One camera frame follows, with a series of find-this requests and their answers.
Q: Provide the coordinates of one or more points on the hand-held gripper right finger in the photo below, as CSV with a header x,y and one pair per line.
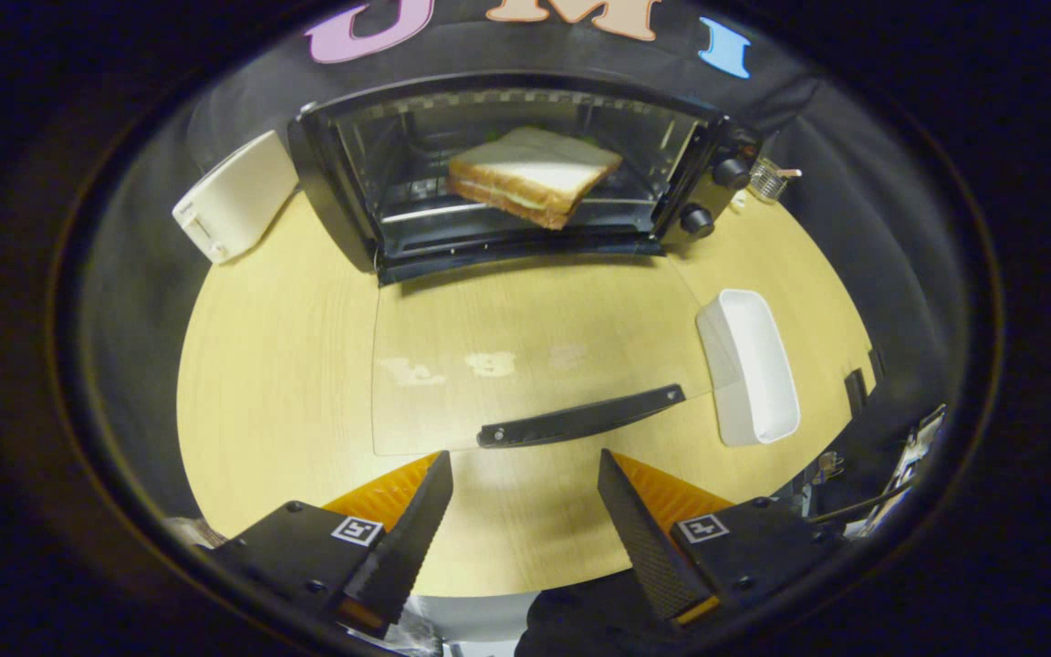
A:
x,y
644,547

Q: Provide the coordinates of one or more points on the black toaster oven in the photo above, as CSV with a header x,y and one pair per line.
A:
x,y
352,182

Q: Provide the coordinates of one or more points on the white pop-up toaster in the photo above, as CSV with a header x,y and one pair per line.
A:
x,y
234,196

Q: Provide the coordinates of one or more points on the black table edge clamp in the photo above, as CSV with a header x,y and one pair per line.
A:
x,y
875,367
856,391

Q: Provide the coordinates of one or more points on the person's dark clothing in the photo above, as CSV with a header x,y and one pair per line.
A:
x,y
580,625

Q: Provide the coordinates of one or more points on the white rectangular tray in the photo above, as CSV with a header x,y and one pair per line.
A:
x,y
758,365

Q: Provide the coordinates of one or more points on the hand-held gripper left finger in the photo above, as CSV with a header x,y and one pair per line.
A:
x,y
402,547

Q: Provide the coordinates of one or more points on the sandwich with lettuce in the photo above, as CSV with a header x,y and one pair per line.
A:
x,y
539,173

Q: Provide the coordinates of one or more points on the grey metal frame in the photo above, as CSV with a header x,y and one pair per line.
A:
x,y
900,474

